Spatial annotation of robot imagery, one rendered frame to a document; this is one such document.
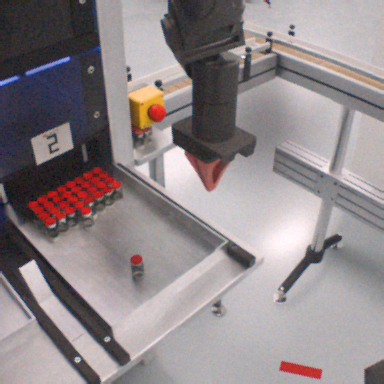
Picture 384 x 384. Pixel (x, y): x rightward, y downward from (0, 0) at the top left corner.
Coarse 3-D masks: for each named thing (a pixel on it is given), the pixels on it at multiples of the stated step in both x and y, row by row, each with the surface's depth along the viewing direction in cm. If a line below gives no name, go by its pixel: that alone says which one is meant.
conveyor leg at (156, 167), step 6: (162, 156) 133; (150, 162) 133; (156, 162) 133; (162, 162) 134; (150, 168) 135; (156, 168) 134; (162, 168) 135; (150, 174) 137; (156, 174) 136; (162, 174) 137; (156, 180) 137; (162, 180) 138; (162, 186) 139
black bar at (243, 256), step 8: (136, 176) 96; (160, 192) 92; (168, 200) 90; (184, 208) 88; (192, 216) 86; (216, 232) 83; (232, 248) 80; (240, 248) 80; (232, 256) 81; (240, 256) 79; (248, 256) 78; (248, 264) 78
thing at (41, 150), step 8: (56, 128) 84; (64, 128) 85; (40, 136) 82; (64, 136) 86; (40, 144) 83; (48, 144) 84; (56, 144) 85; (64, 144) 87; (40, 152) 84; (48, 152) 85; (56, 152) 86; (40, 160) 84
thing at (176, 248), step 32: (128, 192) 95; (32, 224) 87; (96, 224) 87; (128, 224) 87; (160, 224) 87; (192, 224) 85; (64, 256) 80; (96, 256) 80; (128, 256) 81; (160, 256) 81; (192, 256) 81; (224, 256) 81; (96, 288) 75; (128, 288) 75; (160, 288) 75; (128, 320) 67
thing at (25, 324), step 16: (0, 272) 73; (0, 288) 74; (0, 304) 71; (16, 304) 71; (0, 320) 69; (16, 320) 69; (32, 320) 65; (0, 336) 66; (16, 336) 64; (0, 352) 63
